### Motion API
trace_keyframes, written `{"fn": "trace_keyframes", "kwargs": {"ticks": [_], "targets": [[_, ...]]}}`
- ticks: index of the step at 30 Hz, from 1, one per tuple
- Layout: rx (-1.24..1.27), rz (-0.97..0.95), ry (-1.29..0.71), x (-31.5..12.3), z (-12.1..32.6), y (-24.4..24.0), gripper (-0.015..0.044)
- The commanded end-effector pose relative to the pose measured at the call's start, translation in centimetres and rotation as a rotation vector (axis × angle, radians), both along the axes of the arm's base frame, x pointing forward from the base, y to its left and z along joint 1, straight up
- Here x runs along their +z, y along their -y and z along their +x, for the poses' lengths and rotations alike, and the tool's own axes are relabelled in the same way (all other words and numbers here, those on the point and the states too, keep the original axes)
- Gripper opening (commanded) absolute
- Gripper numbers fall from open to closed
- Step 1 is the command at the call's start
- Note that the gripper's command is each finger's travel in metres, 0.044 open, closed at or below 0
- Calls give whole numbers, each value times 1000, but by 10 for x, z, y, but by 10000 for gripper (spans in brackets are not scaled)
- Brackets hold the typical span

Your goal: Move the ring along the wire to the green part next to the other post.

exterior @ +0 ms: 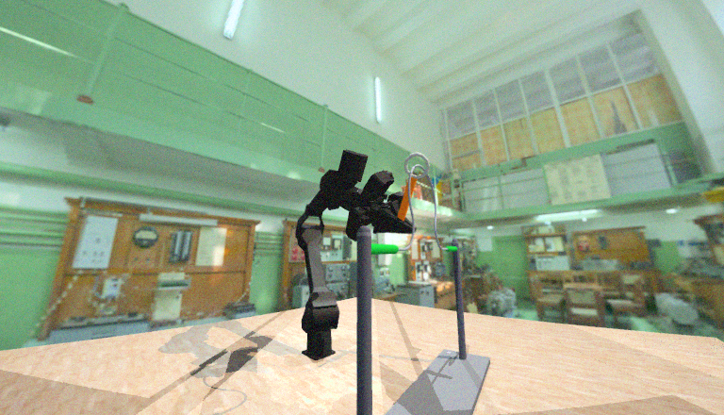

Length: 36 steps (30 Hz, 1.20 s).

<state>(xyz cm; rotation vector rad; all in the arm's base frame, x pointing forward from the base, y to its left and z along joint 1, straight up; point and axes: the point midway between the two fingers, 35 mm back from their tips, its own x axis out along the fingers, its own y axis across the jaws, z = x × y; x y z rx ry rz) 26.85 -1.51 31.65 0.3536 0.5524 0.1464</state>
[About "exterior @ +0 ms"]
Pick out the orange handle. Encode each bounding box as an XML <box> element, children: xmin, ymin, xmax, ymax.
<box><xmin>398</xmin><ymin>153</ymin><xmax>430</xmax><ymax>221</ymax></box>

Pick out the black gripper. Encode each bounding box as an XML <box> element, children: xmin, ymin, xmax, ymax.
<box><xmin>345</xmin><ymin>188</ymin><xmax>413</xmax><ymax>241</ymax></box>

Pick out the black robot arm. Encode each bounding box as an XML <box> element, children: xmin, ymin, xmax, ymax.
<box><xmin>295</xmin><ymin>149</ymin><xmax>394</xmax><ymax>360</ymax></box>

